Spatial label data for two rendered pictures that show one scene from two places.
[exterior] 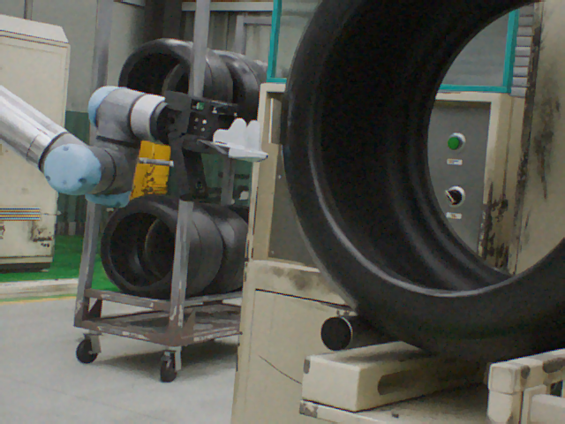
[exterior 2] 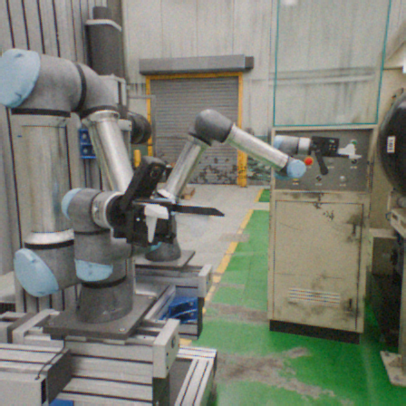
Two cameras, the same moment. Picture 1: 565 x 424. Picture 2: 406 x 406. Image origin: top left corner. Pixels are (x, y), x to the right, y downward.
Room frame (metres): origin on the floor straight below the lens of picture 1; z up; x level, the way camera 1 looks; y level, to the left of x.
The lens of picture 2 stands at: (0.38, 1.21, 1.18)
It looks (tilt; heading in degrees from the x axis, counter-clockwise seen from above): 10 degrees down; 338
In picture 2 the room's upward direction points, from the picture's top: straight up
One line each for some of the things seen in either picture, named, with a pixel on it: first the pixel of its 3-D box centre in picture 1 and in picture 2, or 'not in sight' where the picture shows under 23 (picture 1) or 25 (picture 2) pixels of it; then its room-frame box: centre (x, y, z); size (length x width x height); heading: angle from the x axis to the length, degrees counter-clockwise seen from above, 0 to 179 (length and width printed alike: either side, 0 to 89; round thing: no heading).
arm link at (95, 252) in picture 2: not in sight; (100, 250); (1.20, 1.14, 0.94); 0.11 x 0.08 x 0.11; 121
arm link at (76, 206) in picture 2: not in sight; (90, 207); (1.19, 1.16, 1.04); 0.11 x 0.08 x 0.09; 31
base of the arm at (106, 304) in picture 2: not in sight; (104, 292); (1.39, 1.12, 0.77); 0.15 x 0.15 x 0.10
